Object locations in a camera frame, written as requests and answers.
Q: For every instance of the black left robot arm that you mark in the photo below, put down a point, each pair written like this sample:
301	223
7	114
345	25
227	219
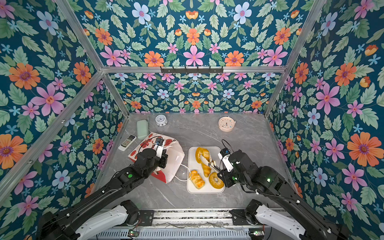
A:
64	225

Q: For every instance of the white round alarm clock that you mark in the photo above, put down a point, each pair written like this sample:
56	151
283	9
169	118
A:
161	120

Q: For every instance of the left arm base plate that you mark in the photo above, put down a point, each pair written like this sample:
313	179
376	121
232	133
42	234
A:
143	218

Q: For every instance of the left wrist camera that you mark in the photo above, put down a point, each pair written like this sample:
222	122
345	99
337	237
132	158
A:
159	146

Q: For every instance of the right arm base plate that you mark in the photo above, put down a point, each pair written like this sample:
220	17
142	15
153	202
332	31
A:
242	217

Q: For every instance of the white remote control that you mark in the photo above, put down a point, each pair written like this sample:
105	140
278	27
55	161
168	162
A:
127	142

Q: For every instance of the braided fake bread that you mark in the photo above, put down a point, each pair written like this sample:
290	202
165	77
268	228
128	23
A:
196	179

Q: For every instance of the green glasses case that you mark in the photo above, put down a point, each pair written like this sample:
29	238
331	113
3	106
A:
142	129

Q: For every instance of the black hook rail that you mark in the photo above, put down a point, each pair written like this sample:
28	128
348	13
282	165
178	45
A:
191	70

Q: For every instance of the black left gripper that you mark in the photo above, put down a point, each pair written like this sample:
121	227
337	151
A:
164	159

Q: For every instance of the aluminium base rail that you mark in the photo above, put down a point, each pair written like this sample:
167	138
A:
192	214

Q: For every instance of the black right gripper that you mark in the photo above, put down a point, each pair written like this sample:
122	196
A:
224	175

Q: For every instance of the red white paper bag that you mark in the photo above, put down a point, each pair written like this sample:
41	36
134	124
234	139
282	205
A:
145	153

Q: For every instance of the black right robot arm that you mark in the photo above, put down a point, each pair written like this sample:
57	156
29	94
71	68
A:
303	222

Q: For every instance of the fake bagel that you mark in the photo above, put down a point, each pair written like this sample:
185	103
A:
215	181

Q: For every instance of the yellow fake croissant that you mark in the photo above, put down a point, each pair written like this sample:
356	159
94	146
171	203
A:
206	170
202	152

